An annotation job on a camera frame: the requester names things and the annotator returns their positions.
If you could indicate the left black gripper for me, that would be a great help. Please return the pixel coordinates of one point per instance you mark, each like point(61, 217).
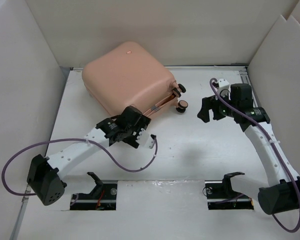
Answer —
point(143, 123)

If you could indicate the pink hard-shell suitcase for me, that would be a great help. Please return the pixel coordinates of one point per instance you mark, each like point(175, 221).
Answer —
point(130, 76)

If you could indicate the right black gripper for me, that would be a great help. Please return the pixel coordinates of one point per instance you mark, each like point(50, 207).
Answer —
point(209, 103)

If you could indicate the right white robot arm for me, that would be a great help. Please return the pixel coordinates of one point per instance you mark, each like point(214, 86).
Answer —
point(281, 193)

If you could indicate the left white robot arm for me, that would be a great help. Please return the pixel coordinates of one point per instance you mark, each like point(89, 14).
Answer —
point(46, 174)

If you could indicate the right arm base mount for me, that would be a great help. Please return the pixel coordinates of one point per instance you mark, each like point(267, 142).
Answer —
point(221, 196)

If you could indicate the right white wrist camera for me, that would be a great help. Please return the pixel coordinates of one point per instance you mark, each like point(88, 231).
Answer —
point(222, 84)

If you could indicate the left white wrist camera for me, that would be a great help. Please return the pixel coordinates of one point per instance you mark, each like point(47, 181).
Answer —
point(145, 139)

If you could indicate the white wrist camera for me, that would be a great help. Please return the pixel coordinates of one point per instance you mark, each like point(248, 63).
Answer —
point(222, 84)
point(145, 139)

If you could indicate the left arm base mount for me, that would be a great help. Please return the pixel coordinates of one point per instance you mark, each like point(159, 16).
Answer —
point(102, 197)

